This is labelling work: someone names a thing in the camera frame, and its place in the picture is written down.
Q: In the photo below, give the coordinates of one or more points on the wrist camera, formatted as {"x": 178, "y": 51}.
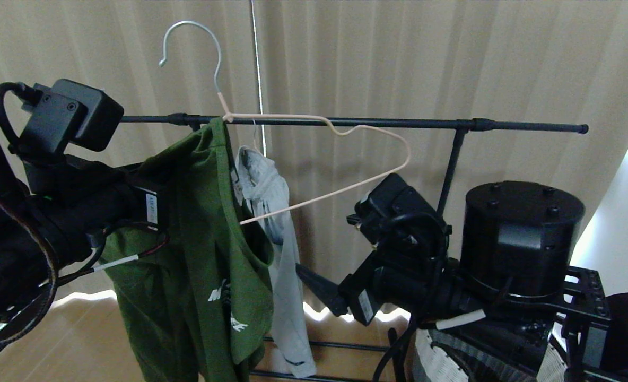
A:
{"x": 399, "y": 201}
{"x": 75, "y": 111}

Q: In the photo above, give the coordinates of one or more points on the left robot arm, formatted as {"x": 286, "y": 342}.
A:
{"x": 6, "y": 254}

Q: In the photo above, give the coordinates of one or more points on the green printed shirt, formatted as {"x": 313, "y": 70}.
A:
{"x": 186, "y": 265}

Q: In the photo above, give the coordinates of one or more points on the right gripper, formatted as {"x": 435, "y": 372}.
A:
{"x": 409, "y": 292}

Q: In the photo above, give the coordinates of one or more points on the pale grey shorts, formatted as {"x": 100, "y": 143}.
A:
{"x": 287, "y": 297}

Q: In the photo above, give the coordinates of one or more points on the beige curtain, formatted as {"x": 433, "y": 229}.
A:
{"x": 399, "y": 63}

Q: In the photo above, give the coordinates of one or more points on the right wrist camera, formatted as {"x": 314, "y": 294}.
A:
{"x": 399, "y": 201}

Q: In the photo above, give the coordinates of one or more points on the white laundry basket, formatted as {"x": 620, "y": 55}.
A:
{"x": 430, "y": 361}

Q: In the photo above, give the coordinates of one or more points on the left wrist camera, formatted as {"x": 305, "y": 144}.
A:
{"x": 75, "y": 111}

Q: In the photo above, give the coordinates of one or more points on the black clothes rack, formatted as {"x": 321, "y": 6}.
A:
{"x": 505, "y": 126}

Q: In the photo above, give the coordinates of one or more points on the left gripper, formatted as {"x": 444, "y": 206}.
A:
{"x": 107, "y": 207}

